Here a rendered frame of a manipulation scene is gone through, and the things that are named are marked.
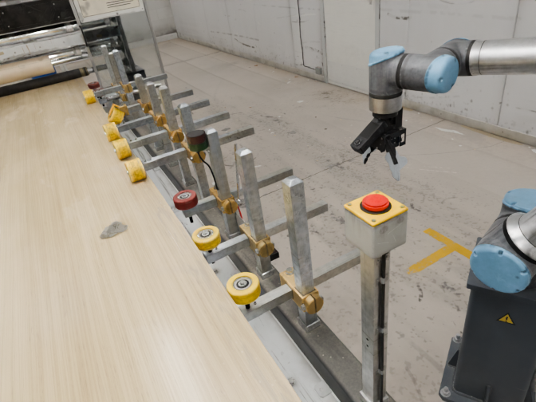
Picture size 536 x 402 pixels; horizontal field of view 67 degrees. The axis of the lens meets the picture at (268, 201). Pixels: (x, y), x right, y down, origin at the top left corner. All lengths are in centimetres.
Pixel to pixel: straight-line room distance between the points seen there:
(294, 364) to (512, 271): 61
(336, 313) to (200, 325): 126
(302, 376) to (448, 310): 117
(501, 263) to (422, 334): 93
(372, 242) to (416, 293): 161
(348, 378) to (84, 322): 63
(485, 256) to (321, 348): 49
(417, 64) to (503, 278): 59
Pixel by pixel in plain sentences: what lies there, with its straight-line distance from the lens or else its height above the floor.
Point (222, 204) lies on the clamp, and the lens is 139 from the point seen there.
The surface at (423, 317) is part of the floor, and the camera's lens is 214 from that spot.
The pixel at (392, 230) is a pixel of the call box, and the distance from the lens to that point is 65.
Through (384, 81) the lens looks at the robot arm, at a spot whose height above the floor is 123.
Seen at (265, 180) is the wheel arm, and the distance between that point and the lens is 149.
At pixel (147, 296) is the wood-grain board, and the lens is 106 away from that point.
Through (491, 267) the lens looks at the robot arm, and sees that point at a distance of 123.
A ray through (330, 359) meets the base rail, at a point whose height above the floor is 70.
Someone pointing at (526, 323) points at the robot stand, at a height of 49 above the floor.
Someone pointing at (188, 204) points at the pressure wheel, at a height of 89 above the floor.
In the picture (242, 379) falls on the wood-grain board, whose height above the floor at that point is 90.
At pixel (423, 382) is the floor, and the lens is 192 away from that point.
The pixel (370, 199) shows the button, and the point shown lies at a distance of 65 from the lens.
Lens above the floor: 159
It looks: 32 degrees down
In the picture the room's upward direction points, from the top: 9 degrees counter-clockwise
